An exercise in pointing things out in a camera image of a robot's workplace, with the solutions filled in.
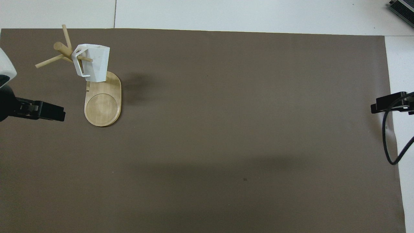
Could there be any wooden cup rack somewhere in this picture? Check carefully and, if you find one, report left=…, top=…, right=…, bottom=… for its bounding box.
left=35, top=24, right=122, bottom=128

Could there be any grey device box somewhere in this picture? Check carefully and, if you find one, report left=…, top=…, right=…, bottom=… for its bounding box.
left=389, top=0, right=414, bottom=28

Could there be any white angular cup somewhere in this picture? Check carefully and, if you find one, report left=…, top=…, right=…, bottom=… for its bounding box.
left=71, top=44, right=111, bottom=83

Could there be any black cable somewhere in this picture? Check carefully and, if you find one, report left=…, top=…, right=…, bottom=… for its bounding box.
left=382, top=92, right=414, bottom=166

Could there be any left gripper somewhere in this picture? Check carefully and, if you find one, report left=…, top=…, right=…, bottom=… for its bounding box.
left=0, top=84, right=24, bottom=123

